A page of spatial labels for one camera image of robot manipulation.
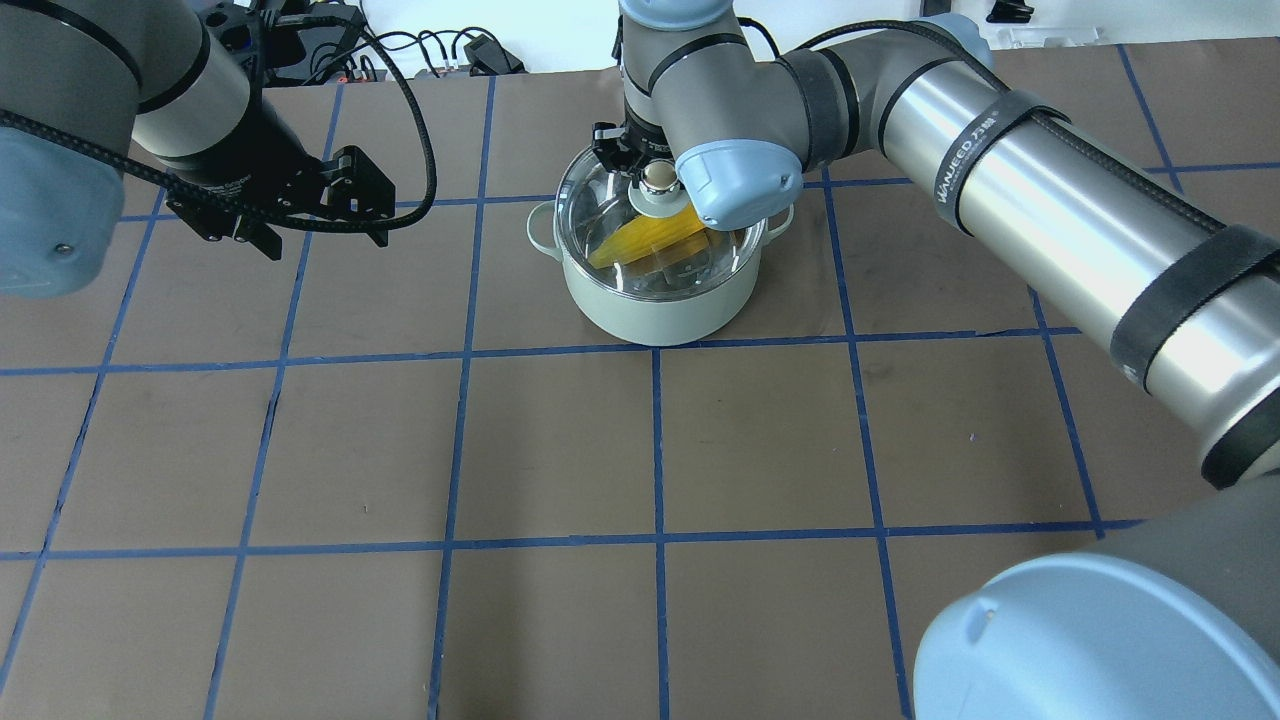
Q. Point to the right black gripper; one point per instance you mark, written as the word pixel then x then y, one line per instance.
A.
pixel 612 152

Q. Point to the pale green steel pot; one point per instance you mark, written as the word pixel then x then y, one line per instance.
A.
pixel 653 323

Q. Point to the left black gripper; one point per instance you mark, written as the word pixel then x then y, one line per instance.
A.
pixel 243 143

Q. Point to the glass pot lid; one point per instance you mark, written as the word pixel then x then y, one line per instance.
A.
pixel 592 203

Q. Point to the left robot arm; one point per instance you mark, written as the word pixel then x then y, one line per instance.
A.
pixel 84 81

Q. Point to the yellow corn cob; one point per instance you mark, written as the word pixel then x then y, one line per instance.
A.
pixel 643 236

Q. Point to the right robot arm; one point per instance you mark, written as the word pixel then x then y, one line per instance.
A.
pixel 1173 619

